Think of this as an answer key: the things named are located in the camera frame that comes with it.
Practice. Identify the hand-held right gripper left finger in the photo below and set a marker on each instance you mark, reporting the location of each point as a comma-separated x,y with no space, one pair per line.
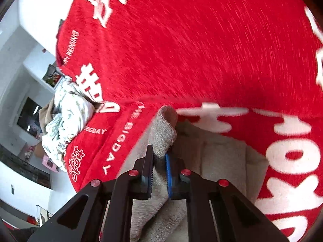
151,176

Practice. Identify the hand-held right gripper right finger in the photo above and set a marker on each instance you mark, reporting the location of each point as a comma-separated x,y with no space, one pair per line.
169,176

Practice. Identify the grey knitted garment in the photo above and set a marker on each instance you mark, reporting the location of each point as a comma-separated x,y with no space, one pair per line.
217,151

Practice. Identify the light floral quilt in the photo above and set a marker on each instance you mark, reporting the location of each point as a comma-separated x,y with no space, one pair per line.
73,111

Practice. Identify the pink box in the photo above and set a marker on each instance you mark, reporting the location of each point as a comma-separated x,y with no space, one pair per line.
50,163

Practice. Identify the brown cloth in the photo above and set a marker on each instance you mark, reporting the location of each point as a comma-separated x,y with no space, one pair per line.
45,118

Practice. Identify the red printed blanket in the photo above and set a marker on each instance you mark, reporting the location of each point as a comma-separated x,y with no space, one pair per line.
201,55

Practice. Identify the dark low cabinet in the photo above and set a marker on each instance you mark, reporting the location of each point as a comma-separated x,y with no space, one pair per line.
22,167

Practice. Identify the black screen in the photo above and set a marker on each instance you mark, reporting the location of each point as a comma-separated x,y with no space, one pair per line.
27,114

